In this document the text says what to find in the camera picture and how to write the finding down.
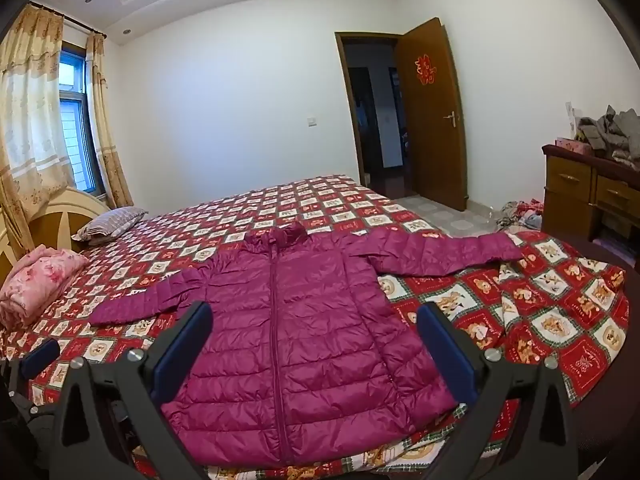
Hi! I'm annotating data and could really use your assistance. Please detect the magenta puffer jacket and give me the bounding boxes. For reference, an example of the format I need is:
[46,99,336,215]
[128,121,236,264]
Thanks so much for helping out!
[90,223,522,469]

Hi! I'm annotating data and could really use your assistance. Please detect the clothes pile on floor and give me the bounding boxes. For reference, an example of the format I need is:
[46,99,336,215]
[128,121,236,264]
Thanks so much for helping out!
[496,200,544,231]

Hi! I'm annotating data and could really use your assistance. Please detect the grey clothes pile on dresser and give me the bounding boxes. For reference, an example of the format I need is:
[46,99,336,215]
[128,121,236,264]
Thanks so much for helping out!
[577,106,640,171]

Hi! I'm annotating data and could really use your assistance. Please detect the pink floral folded blanket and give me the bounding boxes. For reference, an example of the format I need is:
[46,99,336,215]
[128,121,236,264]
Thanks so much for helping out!
[1,245,89,330]

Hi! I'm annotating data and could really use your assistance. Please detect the beige wooden headboard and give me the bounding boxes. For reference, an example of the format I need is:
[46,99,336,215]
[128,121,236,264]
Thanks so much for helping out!
[0,186,112,286]

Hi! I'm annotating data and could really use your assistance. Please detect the red patterned bedspread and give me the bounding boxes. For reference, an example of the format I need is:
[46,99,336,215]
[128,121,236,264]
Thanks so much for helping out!
[1,176,630,479]

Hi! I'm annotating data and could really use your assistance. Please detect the striped grey pillow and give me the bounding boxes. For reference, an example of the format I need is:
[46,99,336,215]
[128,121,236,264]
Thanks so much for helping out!
[72,206,148,246]

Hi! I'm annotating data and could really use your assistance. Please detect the left beige curtain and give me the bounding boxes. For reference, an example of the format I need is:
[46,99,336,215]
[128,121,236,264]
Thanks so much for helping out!
[1,4,75,256]

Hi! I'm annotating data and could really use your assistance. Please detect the beige curtain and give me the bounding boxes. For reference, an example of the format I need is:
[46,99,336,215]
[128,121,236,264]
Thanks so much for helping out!
[1,4,75,256]
[86,32,134,208]

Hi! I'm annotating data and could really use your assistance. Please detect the right beige curtain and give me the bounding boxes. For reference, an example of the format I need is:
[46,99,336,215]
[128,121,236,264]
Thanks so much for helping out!
[86,32,134,208]

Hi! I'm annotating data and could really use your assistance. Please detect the brown wooden dresser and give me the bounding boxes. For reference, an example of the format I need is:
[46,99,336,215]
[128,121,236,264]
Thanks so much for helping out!
[541,144,639,260]

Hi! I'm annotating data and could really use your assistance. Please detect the black curtain rod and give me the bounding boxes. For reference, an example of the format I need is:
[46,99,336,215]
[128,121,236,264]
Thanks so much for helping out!
[29,1,108,39]

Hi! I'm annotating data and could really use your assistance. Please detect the brown wooden door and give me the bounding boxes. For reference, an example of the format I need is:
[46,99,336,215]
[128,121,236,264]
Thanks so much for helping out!
[394,18,469,211]

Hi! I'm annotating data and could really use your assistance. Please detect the red door decoration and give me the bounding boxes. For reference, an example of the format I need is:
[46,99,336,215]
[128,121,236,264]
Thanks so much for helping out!
[414,54,437,86]

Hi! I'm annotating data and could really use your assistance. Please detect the window with dark frame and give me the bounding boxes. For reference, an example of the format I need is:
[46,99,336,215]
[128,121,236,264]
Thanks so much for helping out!
[58,42,105,197]

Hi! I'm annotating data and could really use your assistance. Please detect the metal door handle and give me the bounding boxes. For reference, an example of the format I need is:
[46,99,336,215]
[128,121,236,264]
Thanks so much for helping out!
[445,110,457,128]

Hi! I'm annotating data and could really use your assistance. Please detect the dark wooden door frame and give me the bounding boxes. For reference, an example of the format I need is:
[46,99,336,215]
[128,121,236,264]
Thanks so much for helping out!
[334,32,400,185]

